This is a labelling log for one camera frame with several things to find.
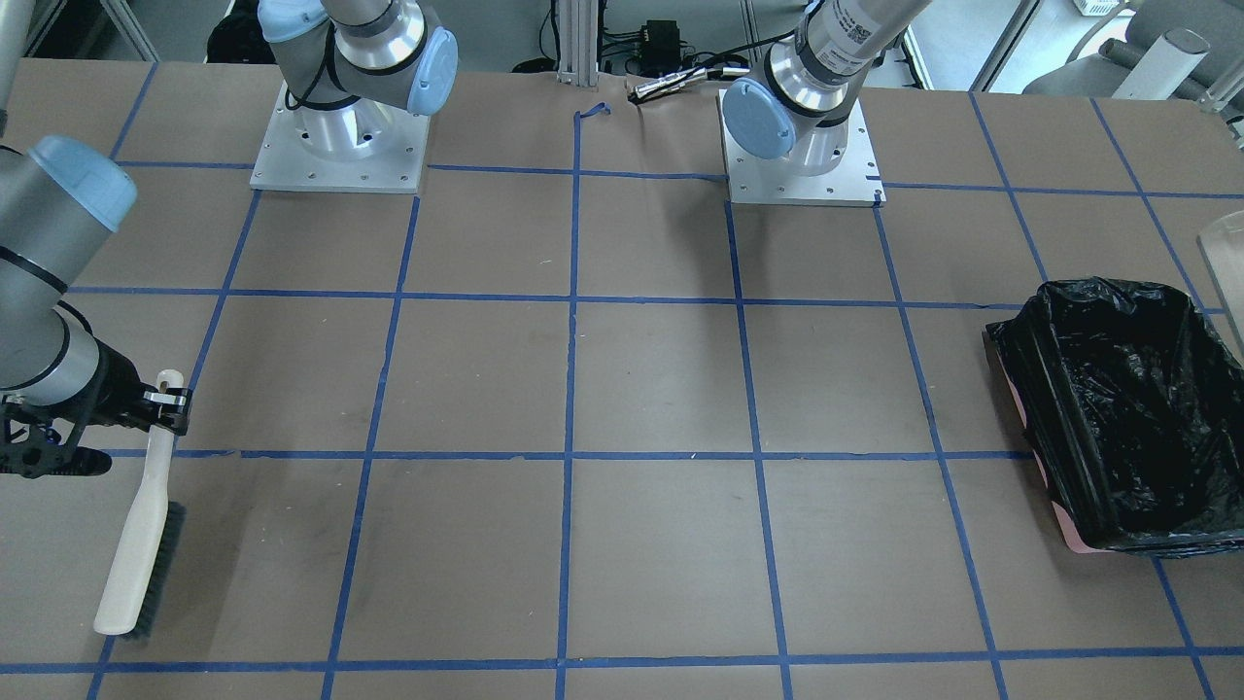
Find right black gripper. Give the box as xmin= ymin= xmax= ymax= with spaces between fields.
xmin=1 ymin=344 xmax=192 ymax=479

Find beige hand brush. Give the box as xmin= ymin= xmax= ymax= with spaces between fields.
xmin=92 ymin=371 xmax=190 ymax=639

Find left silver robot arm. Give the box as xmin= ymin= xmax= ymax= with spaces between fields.
xmin=722 ymin=1 xmax=929 ymax=159

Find black bag lined bin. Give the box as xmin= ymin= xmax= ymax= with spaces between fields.
xmin=984 ymin=276 xmax=1243 ymax=558

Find black power adapter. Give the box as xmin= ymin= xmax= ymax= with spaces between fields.
xmin=639 ymin=19 xmax=680 ymax=68

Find grey chair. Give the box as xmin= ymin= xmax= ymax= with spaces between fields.
xmin=1023 ymin=1 xmax=1243 ymax=143

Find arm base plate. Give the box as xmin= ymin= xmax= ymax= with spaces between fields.
xmin=249 ymin=85 xmax=432 ymax=195
xmin=722 ymin=101 xmax=887 ymax=206

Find aluminium frame post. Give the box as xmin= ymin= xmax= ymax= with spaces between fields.
xmin=551 ymin=0 xmax=603 ymax=90

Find metal connector cable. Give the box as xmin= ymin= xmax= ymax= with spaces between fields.
xmin=628 ymin=63 xmax=751 ymax=104

